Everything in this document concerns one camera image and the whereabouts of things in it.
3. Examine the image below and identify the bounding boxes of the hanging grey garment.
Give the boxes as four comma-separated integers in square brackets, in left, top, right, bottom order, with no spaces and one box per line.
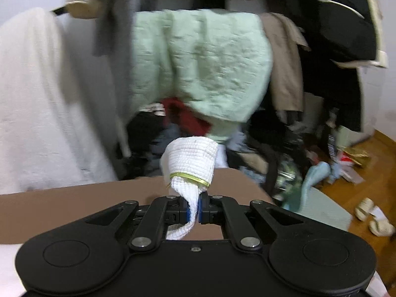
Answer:
[93,0,133,58]

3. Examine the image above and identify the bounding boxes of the red garment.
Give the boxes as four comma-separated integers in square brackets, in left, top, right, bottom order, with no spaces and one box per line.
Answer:
[162,97,212,138]

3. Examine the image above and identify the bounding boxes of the grey-green flat mat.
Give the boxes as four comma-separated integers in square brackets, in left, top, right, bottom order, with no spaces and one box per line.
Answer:
[297,187,353,231]

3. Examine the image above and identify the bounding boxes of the hanging black jacket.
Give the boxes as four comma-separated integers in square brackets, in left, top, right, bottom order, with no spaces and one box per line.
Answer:
[266,0,387,133]

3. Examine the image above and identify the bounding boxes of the hanging beige coat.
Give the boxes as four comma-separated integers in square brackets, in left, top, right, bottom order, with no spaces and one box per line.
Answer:
[260,12,311,112]

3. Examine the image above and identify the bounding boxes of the mint green quilted blanket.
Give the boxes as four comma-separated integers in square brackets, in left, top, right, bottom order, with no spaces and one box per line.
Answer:
[130,9,274,144]

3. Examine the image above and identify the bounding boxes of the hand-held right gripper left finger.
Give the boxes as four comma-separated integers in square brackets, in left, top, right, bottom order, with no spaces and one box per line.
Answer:
[85,195,191,251]

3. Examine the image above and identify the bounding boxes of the gold foil packet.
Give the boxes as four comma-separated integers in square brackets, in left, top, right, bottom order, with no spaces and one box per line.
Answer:
[342,147,370,168]

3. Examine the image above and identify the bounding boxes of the light blue cloth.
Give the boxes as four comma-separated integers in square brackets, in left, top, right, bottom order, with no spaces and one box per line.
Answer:
[283,161,331,212]

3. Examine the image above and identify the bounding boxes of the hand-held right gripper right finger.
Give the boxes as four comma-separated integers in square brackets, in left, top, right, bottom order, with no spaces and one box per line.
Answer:
[199,192,305,251]

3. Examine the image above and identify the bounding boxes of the white cover cloth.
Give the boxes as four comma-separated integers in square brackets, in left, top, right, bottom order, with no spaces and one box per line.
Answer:
[0,6,124,194]

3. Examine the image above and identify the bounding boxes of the cream slipper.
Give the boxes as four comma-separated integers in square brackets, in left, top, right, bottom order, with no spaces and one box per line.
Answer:
[368,213,396,237]
[354,197,376,222]

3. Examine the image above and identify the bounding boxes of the white hoodie with green trim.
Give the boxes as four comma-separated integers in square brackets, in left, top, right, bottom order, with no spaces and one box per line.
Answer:
[159,136,219,242]

